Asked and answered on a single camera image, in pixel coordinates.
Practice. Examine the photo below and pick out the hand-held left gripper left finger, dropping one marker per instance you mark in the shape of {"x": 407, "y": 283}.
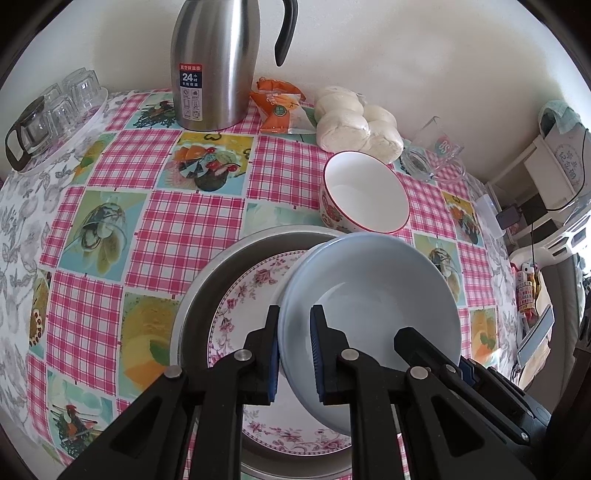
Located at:
{"x": 273, "y": 355}

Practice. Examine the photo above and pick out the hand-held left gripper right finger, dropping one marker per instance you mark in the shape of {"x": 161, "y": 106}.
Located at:
{"x": 317, "y": 355}

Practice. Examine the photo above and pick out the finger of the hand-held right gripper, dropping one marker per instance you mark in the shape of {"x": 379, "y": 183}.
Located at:
{"x": 467, "y": 371}
{"x": 425, "y": 355}

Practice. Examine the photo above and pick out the floral rimmed white plate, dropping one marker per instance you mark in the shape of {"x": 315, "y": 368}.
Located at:
{"x": 240, "y": 314}

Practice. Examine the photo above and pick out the pale blue bowl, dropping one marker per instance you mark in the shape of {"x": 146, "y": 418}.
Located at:
{"x": 369, "y": 295}

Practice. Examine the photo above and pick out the round steel pan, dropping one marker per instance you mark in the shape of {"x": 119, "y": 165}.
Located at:
{"x": 198, "y": 300}

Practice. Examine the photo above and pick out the smartphone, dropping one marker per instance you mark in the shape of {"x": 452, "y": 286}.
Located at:
{"x": 535, "y": 337}

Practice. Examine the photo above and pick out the roll of snack packets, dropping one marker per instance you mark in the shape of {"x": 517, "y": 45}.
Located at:
{"x": 526, "y": 290}

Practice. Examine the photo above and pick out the white power bank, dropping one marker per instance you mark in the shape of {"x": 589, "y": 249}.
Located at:
{"x": 488, "y": 214}

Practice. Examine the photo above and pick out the black charger plug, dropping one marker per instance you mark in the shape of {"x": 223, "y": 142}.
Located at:
{"x": 508, "y": 217}

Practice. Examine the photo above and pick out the pink checked fruit tablecloth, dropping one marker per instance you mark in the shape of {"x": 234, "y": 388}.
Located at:
{"x": 184, "y": 217}

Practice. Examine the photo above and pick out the strawberry print white bowl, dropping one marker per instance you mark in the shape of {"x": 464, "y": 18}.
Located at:
{"x": 364, "y": 194}

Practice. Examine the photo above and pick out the clear glass mug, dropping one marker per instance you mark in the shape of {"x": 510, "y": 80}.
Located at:
{"x": 429, "y": 157}

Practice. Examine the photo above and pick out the white shelf unit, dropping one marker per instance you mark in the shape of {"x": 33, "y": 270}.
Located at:
{"x": 531, "y": 161}

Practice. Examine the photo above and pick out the bag of steamed buns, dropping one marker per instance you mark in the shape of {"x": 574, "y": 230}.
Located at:
{"x": 346, "y": 129}

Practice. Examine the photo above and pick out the orange snack packet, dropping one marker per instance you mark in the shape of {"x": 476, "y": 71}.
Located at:
{"x": 281, "y": 110}

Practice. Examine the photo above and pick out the teal cloth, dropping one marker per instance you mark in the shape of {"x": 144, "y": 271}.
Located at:
{"x": 561, "y": 115}

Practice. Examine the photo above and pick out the white round tray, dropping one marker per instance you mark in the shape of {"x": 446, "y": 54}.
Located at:
{"x": 87, "y": 124}

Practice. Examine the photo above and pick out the stainless steel thermos jug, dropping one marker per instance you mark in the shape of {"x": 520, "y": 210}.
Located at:
{"x": 212, "y": 46}

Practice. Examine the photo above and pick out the clear glass cup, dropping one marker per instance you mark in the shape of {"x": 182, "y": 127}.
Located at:
{"x": 81, "y": 87}
{"x": 62, "y": 110}

